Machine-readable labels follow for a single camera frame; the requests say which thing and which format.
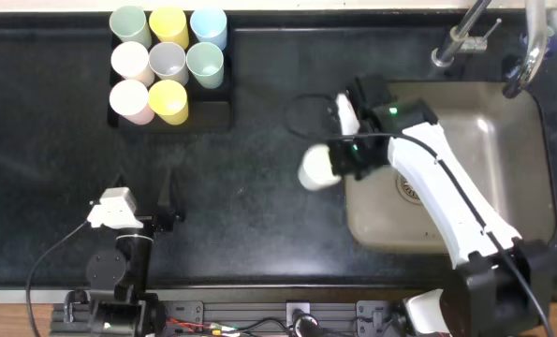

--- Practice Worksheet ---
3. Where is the grey cup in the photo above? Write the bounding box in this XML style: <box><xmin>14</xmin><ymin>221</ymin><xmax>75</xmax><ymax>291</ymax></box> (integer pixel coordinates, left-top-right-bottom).
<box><xmin>148</xmin><ymin>41</ymin><xmax>190</xmax><ymax>87</ymax></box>

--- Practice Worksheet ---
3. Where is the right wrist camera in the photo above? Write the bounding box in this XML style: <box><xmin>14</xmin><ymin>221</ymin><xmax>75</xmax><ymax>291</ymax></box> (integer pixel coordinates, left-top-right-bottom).
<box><xmin>334</xmin><ymin>92</ymin><xmax>362</xmax><ymax>138</ymax></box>

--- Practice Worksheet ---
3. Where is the green cup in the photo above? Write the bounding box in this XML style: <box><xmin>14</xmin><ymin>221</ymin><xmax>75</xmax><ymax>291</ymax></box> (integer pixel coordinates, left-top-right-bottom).
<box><xmin>109</xmin><ymin>5</ymin><xmax>154</xmax><ymax>50</ymax></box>
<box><xmin>185</xmin><ymin>41</ymin><xmax>226</xmax><ymax>90</ymax></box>

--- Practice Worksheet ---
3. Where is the black tray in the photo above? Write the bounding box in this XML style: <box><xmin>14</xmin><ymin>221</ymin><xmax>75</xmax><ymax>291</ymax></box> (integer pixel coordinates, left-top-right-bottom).
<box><xmin>106</xmin><ymin>13</ymin><xmax>235</xmax><ymax>133</ymax></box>

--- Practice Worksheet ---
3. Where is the mounting rail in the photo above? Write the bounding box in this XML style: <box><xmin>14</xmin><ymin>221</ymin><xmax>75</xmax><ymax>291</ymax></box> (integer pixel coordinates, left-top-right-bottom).
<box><xmin>51</xmin><ymin>299</ymin><xmax>413</xmax><ymax>337</ymax></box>

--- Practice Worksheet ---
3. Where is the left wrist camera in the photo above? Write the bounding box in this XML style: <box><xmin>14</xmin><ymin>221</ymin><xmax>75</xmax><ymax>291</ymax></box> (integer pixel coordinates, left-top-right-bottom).
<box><xmin>86</xmin><ymin>186</ymin><xmax>145</xmax><ymax>231</ymax></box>

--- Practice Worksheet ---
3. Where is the yellow cup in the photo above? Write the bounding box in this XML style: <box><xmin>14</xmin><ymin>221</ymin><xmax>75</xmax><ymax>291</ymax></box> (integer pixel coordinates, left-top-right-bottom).
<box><xmin>148</xmin><ymin>5</ymin><xmax>191</xmax><ymax>51</ymax></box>
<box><xmin>147</xmin><ymin>79</ymin><xmax>190</xmax><ymax>126</ymax></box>

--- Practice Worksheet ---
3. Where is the white cup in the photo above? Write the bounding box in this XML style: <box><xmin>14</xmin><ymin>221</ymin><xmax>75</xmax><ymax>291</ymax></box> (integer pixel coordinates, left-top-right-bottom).
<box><xmin>297</xmin><ymin>143</ymin><xmax>343</xmax><ymax>192</ymax></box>

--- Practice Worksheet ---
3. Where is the steel tap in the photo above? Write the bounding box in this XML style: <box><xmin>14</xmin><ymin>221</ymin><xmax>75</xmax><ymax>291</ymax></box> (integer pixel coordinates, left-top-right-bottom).
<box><xmin>430</xmin><ymin>0</ymin><xmax>557</xmax><ymax>99</ymax></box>

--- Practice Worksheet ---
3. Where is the blue cup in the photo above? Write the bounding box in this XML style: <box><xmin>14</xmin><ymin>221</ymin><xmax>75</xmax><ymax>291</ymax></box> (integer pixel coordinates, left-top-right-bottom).
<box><xmin>189</xmin><ymin>7</ymin><xmax>228</xmax><ymax>51</ymax></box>

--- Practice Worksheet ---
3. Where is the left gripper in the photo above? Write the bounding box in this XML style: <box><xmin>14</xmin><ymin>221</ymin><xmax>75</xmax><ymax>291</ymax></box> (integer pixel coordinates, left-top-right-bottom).
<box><xmin>110</xmin><ymin>168</ymin><xmax>186</xmax><ymax>235</ymax></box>

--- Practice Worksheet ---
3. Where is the steel sink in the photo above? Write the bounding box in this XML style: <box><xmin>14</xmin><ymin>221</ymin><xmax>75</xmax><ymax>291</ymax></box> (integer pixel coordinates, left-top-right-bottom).
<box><xmin>343</xmin><ymin>80</ymin><xmax>557</xmax><ymax>256</ymax></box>

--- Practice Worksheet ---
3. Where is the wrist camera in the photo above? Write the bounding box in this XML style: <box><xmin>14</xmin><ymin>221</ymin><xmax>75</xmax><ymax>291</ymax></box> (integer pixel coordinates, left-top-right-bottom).
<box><xmin>86</xmin><ymin>186</ymin><xmax>145</xmax><ymax>231</ymax></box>
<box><xmin>334</xmin><ymin>92</ymin><xmax>362</xmax><ymax>138</ymax></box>

